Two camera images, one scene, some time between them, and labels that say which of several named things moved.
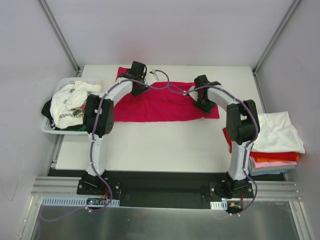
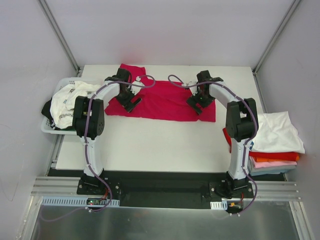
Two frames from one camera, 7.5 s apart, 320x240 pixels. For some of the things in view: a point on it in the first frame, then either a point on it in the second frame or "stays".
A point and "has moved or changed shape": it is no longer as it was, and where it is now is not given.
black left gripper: x=139 y=90 -> x=128 y=101
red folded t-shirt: x=264 y=154 stays
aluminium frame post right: x=285 y=17 stays
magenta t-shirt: x=162 y=102 has moved or changed shape
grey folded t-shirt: x=254 y=171 stays
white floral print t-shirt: x=68 y=103 stays
